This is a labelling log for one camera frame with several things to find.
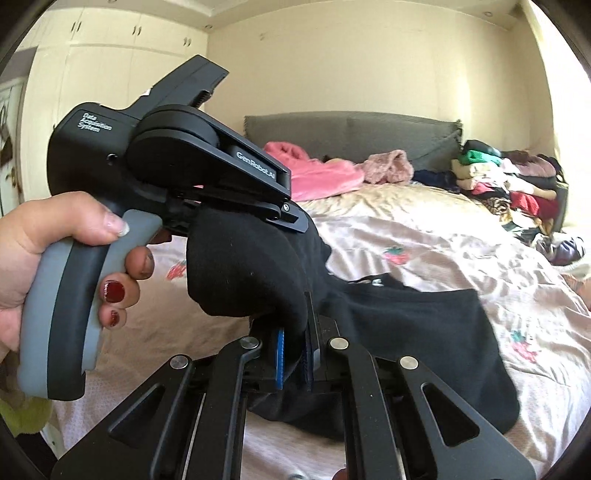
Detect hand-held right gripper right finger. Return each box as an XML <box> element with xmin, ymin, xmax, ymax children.
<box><xmin>302</xmin><ymin>291</ymin><xmax>536</xmax><ymax>480</ymax></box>

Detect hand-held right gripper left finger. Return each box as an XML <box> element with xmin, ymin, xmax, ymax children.
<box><xmin>53</xmin><ymin>327</ymin><xmax>287</xmax><ymax>480</ymax></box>

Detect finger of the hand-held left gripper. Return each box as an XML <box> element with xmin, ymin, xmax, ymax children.
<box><xmin>171</xmin><ymin>131</ymin><xmax>315</xmax><ymax>232</ymax></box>

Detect black shirt with orange patches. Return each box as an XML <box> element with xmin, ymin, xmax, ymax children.
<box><xmin>185</xmin><ymin>208</ymin><xmax>520</xmax><ymax>439</ymax></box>

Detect dark navy clothes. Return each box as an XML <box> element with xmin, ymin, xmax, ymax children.
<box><xmin>412</xmin><ymin>170</ymin><xmax>460</xmax><ymax>192</ymax></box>

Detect pile of folded clothes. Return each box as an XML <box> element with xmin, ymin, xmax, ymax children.
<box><xmin>450</xmin><ymin>140</ymin><xmax>566</xmax><ymax>232</ymax></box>

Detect white bag of clothes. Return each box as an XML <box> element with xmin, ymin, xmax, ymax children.
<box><xmin>531</xmin><ymin>233</ymin><xmax>587</xmax><ymax>266</ymax></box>

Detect person's left hand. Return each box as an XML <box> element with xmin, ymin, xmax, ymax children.
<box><xmin>0</xmin><ymin>191</ymin><xmax>155</xmax><ymax>365</ymax></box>

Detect pink blanket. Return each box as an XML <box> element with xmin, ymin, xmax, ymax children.
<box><xmin>263</xmin><ymin>141</ymin><xmax>365</xmax><ymax>201</ymax></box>

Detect cream wardrobe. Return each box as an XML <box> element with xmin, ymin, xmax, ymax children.
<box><xmin>21</xmin><ymin>9</ymin><xmax>208</xmax><ymax>217</ymax></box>

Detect grey quilted headboard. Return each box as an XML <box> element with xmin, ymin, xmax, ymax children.
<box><xmin>244</xmin><ymin>114</ymin><xmax>462</xmax><ymax>171</ymax></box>

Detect pink fluffy garment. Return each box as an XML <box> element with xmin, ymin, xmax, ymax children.
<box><xmin>362</xmin><ymin>150</ymin><xmax>415</xmax><ymax>185</ymax></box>

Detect strawberry print quilt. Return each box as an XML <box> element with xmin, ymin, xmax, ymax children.
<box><xmin>46</xmin><ymin>215</ymin><xmax>591</xmax><ymax>480</ymax></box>

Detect cream bed sheet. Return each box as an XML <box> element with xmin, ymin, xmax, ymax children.
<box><xmin>291</xmin><ymin>182</ymin><xmax>541</xmax><ymax>245</ymax></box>

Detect yellow green cloth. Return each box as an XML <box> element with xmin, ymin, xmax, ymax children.
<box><xmin>0</xmin><ymin>397</ymin><xmax>54</xmax><ymax>437</ymax></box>

